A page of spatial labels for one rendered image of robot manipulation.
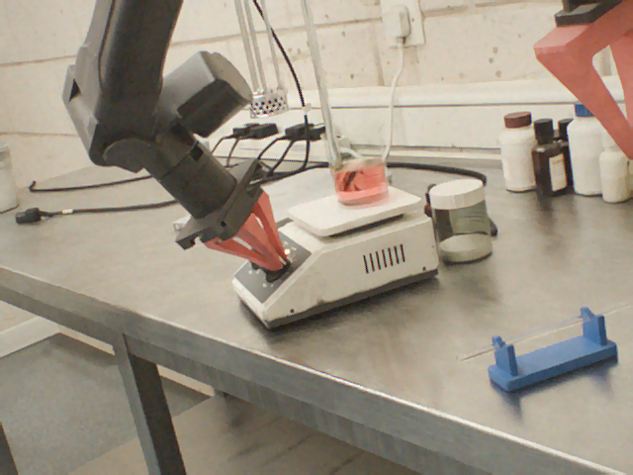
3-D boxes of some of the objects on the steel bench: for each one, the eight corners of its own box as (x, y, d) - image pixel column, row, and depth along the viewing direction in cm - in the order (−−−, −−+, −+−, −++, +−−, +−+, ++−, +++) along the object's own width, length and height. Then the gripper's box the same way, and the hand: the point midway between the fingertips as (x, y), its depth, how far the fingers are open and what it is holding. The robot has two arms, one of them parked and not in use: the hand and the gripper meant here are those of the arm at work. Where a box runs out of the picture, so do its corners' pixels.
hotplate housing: (267, 333, 91) (250, 260, 88) (234, 299, 103) (219, 233, 100) (461, 271, 97) (450, 200, 94) (408, 244, 109) (398, 181, 106)
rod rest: (507, 393, 70) (501, 351, 69) (487, 377, 73) (481, 336, 72) (620, 355, 72) (615, 314, 71) (594, 340, 75) (589, 301, 74)
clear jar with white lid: (479, 265, 97) (468, 195, 95) (430, 263, 101) (418, 195, 99) (502, 245, 102) (493, 178, 100) (455, 244, 105) (444, 179, 103)
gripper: (179, 139, 93) (278, 240, 98) (131, 204, 86) (239, 309, 92) (220, 114, 88) (320, 223, 94) (172, 181, 81) (284, 293, 87)
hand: (275, 259), depth 92 cm, fingers closed, pressing on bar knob
